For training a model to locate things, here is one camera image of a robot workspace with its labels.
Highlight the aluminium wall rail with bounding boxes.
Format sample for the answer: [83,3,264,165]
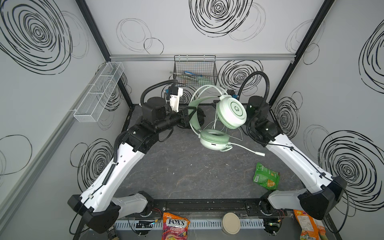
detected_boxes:
[110,54,296,62]

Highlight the round beige lid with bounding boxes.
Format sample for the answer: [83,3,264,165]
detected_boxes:
[222,213,241,235]

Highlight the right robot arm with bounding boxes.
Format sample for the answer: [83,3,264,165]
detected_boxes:
[238,71,347,220]

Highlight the green snack bag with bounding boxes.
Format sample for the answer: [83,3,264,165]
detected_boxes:
[253,163,280,191]

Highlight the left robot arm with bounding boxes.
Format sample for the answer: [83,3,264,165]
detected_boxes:
[68,80,192,237]

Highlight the black wire basket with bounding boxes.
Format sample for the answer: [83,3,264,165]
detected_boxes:
[172,60,218,88]

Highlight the black blue headphones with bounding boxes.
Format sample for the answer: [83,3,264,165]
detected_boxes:
[177,107,206,129]

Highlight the mint green headphones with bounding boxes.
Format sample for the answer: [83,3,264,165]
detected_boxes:
[188,85,265,157]

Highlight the green item in basket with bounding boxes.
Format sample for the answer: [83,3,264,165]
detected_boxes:
[197,76,218,87]

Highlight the white slotted cable duct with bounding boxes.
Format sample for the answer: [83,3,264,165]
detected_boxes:
[115,219,265,231]

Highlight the orange snack bag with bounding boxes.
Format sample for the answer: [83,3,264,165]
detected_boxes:
[294,210,328,240]

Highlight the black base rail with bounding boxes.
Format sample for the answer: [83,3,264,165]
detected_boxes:
[128,199,263,218]

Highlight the pink Fox's candy bag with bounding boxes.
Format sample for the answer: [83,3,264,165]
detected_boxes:
[162,213,190,240]

